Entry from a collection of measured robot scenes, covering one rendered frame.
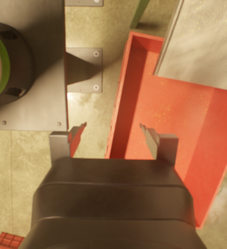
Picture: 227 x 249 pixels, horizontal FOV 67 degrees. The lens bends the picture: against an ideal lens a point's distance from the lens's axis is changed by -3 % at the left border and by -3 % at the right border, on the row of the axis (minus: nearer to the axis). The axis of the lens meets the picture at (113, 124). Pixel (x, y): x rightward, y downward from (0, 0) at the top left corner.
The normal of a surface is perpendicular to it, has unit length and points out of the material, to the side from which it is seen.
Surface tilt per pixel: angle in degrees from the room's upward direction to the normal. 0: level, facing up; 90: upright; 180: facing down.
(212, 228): 0
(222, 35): 30
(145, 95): 0
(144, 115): 0
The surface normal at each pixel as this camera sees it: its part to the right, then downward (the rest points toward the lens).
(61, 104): 0.00, 0.28
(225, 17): -0.08, 0.72
